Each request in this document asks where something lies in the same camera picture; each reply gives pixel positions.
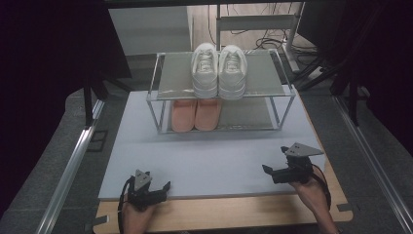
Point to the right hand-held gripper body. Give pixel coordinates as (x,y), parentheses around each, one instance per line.
(298,169)

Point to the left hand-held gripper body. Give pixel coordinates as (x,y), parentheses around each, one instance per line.
(140,195)

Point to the pink slipper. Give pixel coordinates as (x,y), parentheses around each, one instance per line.
(183,115)
(207,113)

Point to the metal two-tier shoe rack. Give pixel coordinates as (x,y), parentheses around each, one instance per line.
(263,74)

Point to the white sneaker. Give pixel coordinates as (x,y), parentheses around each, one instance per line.
(232,84)
(205,81)

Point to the person's right hand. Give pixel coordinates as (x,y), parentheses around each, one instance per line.
(311,195)

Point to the light blue mat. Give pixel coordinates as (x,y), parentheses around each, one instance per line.
(195,162)

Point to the black table clamp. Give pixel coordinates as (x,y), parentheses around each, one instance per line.
(345,207)
(97,221)

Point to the black metal stand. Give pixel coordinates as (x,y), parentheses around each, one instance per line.
(354,97)
(87,104)

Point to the grey cabinet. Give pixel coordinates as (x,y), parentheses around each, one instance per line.
(149,29)

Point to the aluminium rail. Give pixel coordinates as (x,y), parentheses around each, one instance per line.
(69,175)
(373,162)

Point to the white metal desk frame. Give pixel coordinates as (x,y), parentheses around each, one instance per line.
(256,22)

